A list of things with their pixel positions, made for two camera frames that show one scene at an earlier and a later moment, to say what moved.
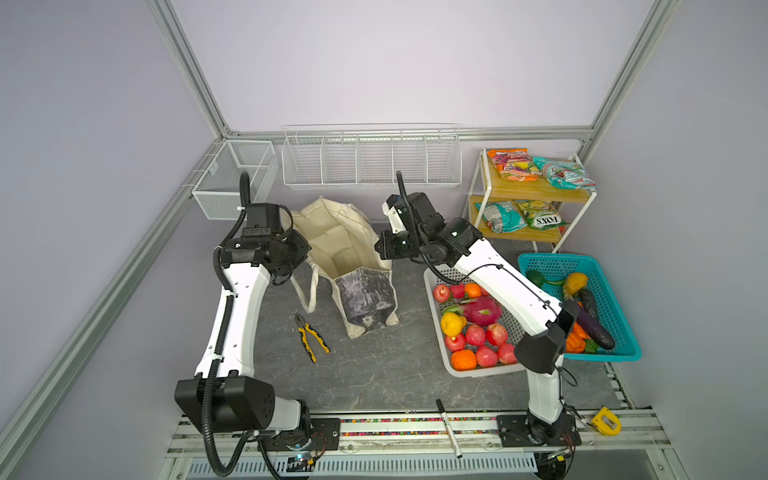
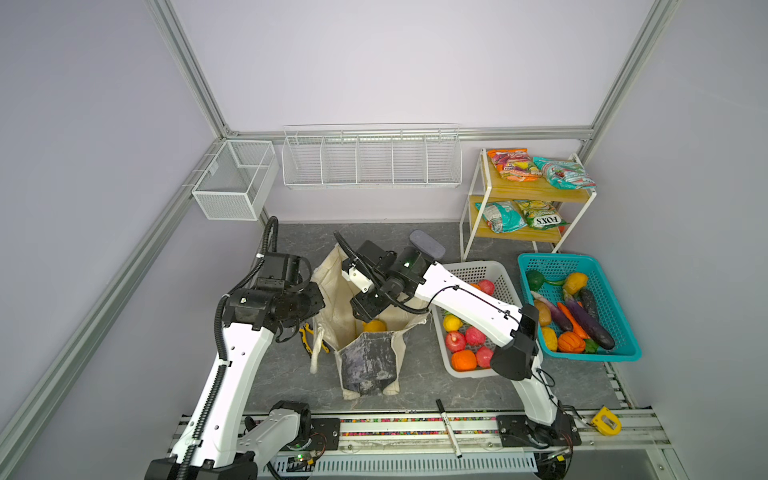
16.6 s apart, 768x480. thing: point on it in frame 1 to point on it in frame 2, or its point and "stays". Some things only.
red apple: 455,343 stays
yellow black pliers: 304,329 stays
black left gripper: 302,248 to 317,303
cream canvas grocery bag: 348,257 to 366,359
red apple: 475,335 stays
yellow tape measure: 606,422 stays
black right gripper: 386,244 to 365,310
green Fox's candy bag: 543,214 stays
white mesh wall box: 217,194 stays
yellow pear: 452,323 to 375,325
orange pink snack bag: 514,164 stays
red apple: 486,357 stays
